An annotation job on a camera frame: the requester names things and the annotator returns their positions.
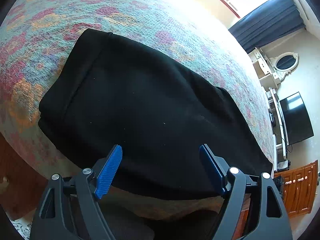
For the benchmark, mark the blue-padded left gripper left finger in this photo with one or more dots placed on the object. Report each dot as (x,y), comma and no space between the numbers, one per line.
(93,183)

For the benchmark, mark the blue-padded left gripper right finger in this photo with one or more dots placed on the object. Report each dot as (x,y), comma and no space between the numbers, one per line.
(230,184)

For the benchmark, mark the black pants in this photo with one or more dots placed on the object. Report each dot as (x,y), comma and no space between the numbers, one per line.
(116,91)

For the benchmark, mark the wooden drawer cabinet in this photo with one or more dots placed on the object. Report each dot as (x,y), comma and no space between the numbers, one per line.
(299,189)

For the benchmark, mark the white tv stand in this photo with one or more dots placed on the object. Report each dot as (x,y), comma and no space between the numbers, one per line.
(280,138)

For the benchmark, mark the black flat television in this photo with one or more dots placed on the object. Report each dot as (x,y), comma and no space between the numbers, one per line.
(297,121)

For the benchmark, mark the white vanity dresser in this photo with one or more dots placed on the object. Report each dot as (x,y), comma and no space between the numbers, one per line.
(267,76)

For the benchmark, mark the oval white-framed mirror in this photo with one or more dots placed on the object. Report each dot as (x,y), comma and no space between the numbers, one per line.
(284,64)

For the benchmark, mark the dark blue curtain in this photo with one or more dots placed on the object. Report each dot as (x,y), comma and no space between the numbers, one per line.
(270,21)

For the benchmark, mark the floral bedspread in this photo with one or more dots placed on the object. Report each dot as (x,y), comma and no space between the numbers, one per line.
(38,35)

